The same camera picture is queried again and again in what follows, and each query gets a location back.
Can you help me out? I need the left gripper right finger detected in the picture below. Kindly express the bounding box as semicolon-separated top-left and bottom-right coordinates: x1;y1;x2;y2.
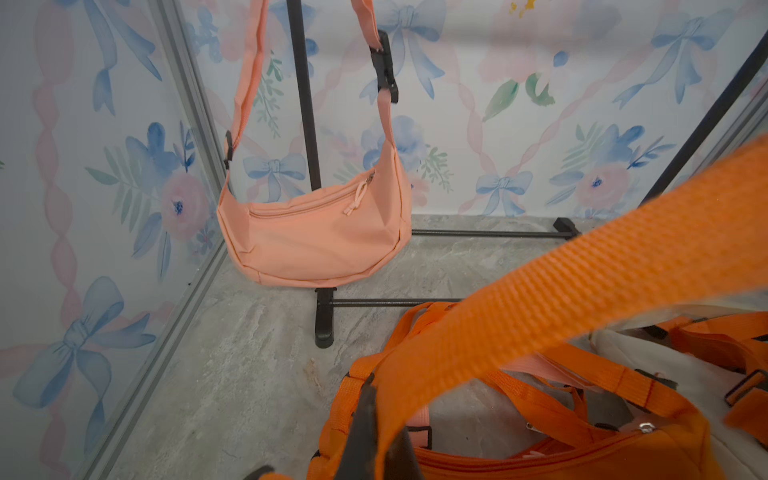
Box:
382;427;423;480

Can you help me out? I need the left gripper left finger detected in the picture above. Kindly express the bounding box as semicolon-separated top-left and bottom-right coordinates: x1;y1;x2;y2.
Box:
334;383;378;480

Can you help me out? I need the orange crescent bag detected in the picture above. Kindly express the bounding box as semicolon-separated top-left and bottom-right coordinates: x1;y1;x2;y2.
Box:
316;303;662;459

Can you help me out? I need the beige crossbody bag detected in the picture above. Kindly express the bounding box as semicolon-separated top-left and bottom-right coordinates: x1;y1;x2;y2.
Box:
590;330;767;479

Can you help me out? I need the black clothes rack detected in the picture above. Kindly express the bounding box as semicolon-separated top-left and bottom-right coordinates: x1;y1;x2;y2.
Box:
287;1;767;348

